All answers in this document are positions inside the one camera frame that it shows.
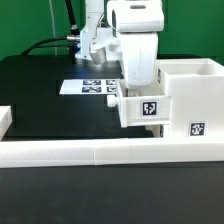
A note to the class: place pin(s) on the marker sheet on table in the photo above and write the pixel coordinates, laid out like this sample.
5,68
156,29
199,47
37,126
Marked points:
88,87

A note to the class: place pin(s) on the white drawer box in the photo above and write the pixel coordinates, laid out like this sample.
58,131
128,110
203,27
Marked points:
148,108
157,130

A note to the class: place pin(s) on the white drawer box front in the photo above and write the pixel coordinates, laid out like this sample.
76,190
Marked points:
157,130

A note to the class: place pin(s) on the white drawer cabinet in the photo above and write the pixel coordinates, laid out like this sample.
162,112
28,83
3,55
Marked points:
196,89

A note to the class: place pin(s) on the white fence left wall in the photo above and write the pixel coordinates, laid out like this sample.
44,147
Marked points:
5,120

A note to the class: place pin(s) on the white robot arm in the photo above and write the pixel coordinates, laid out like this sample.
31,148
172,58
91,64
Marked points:
99,41

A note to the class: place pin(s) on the grey camera on gripper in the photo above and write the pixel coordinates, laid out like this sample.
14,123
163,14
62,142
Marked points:
135,16

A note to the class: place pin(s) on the white fence wall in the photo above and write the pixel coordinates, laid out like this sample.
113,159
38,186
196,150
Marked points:
5,120
110,151

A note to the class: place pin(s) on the white fence front wall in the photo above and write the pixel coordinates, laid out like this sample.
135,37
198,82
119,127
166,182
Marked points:
110,151

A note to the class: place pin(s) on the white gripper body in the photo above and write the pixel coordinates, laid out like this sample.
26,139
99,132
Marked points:
139,54

